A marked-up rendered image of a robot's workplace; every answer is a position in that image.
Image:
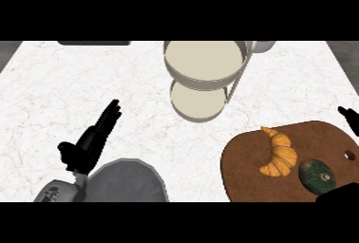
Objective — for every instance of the brown wooden cutting board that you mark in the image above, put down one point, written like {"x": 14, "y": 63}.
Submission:
{"x": 250, "y": 158}

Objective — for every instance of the dark green squash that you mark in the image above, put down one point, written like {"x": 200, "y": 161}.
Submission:
{"x": 317, "y": 177}

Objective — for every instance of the golden croissant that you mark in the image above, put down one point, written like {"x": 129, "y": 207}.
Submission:
{"x": 281, "y": 155}

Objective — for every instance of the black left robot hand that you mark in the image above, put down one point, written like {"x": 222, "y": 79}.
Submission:
{"x": 89, "y": 145}

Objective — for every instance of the dark grey flat appliance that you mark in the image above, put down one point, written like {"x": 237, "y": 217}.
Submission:
{"x": 94, "y": 43}

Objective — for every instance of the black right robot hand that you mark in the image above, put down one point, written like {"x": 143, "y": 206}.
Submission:
{"x": 345, "y": 194}

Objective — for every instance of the pale grey round container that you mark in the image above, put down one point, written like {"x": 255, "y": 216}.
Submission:
{"x": 264, "y": 46}

